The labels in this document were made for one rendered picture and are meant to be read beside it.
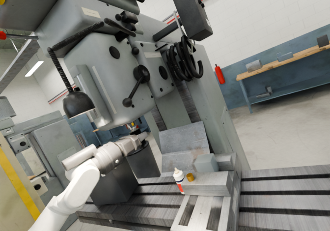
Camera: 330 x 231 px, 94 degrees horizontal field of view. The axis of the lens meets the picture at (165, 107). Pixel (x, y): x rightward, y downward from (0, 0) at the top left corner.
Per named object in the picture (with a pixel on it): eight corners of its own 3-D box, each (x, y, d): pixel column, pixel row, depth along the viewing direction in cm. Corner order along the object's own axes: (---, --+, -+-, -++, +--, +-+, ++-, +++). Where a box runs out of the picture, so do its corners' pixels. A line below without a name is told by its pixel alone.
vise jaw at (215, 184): (231, 196, 43) (226, 185, 43) (184, 195, 51) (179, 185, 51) (233, 181, 48) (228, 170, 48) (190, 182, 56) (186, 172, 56)
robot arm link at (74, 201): (105, 172, 47) (74, 222, 41) (93, 166, 53) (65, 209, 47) (87, 162, 44) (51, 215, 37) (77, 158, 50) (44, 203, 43)
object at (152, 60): (161, 97, 65) (135, 38, 62) (122, 113, 77) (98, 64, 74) (177, 88, 81) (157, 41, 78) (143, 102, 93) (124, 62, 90)
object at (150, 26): (137, 48, 63) (116, 0, 60) (103, 71, 74) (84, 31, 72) (191, 51, 131) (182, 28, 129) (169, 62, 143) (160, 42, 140)
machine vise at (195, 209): (236, 266, 34) (218, 225, 33) (179, 250, 42) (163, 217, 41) (242, 166, 63) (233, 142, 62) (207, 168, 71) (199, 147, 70)
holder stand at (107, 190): (127, 202, 73) (108, 165, 70) (95, 206, 81) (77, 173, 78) (139, 184, 84) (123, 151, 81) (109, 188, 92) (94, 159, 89)
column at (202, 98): (277, 273, 99) (184, 38, 79) (207, 258, 122) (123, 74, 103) (266, 206, 142) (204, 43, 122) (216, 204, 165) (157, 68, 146)
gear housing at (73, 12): (82, 20, 42) (65, -16, 41) (44, 60, 54) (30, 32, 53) (146, 34, 71) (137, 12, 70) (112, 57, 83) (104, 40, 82)
